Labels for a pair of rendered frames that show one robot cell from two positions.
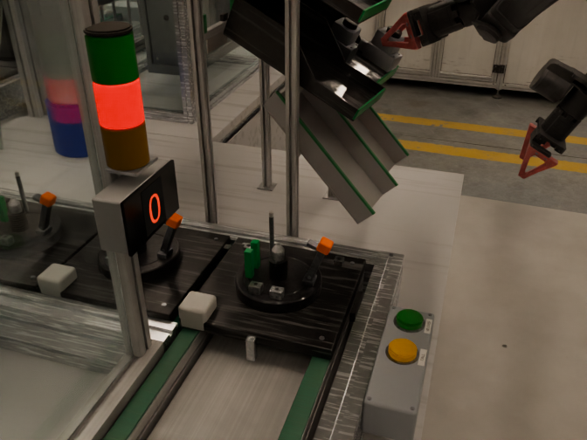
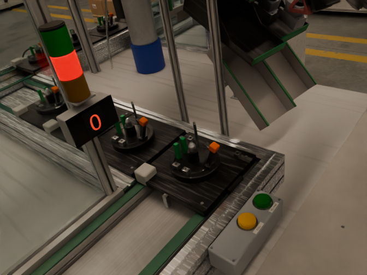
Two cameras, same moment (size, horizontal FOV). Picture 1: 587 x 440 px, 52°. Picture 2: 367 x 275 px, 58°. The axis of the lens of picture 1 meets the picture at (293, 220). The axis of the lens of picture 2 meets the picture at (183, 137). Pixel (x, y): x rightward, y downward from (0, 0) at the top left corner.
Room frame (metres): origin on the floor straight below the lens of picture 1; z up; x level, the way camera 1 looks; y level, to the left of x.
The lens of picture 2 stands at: (0.17, -0.30, 1.56)
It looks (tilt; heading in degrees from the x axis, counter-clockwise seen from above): 35 degrees down; 29
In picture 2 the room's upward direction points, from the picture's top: 11 degrees counter-clockwise
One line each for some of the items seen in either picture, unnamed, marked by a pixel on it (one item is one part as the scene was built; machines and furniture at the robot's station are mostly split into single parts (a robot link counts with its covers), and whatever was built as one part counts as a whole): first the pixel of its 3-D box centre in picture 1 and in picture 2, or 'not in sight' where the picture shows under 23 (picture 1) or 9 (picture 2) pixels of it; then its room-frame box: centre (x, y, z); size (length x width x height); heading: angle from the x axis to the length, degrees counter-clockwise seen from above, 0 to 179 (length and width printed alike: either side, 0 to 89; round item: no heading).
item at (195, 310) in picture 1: (197, 311); (146, 174); (0.73, 0.15, 0.97); 0.05 x 0.05 x 0.04; 72
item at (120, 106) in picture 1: (119, 100); (66, 64); (0.64, 0.19, 1.33); 0.05 x 0.05 x 0.05
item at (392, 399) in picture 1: (400, 367); (247, 230); (0.64, -0.16, 0.93); 0.21 x 0.07 x 0.06; 162
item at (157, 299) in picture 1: (135, 238); (130, 128); (0.87, 0.27, 1.01); 0.24 x 0.24 x 0.13; 72
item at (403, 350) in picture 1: (402, 352); (247, 221); (0.64, -0.16, 0.96); 0.04 x 0.04 x 0.02
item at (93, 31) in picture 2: not in sight; (105, 22); (1.93, 1.07, 1.01); 0.24 x 0.24 x 0.13; 72
